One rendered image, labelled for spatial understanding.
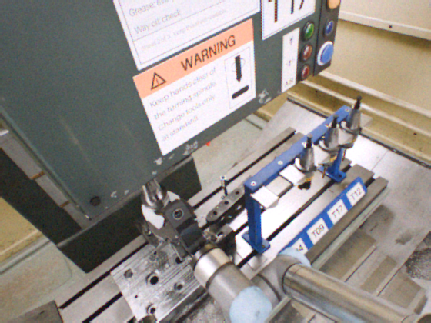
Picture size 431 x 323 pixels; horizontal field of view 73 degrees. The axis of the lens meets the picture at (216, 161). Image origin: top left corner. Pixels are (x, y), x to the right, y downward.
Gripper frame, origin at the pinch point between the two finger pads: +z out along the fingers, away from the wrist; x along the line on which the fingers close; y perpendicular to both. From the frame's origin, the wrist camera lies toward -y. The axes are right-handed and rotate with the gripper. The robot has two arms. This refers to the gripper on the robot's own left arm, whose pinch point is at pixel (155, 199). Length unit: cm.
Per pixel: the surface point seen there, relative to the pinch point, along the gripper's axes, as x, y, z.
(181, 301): -8.4, 32.0, -11.0
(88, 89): -5.4, -43.1, -21.3
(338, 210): 52, 37, -22
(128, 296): -19.5, 31.7, 0.9
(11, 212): -46, 47, 81
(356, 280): 45, 57, -39
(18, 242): -54, 64, 81
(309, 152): 39.4, 2.7, -15.4
